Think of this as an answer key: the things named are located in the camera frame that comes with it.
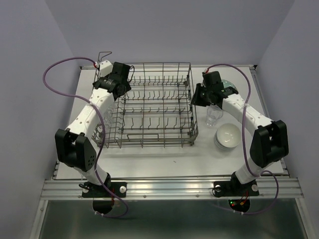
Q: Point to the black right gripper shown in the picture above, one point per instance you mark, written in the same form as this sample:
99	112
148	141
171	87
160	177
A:
196	100

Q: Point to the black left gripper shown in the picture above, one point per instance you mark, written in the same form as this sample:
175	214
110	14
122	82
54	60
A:
128	87

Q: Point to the clear faceted glass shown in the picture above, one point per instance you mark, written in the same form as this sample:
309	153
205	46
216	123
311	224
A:
108	120
213	114
109	112

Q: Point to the teal floral plate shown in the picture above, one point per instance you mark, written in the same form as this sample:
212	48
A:
227	84

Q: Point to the grey wire dish rack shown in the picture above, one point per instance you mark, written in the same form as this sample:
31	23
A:
157	111

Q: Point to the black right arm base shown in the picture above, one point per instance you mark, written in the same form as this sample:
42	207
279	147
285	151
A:
239	193

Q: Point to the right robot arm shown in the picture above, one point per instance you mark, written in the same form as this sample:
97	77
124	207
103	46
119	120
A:
269	138

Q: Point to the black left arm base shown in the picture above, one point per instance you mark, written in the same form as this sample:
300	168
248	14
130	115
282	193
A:
104	196

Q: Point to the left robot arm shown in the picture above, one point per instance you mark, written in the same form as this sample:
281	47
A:
74	147

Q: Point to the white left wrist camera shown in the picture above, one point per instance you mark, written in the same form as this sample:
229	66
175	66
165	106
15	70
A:
103	68

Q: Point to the aluminium mounting rail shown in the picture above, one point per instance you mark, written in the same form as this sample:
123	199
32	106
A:
188	188

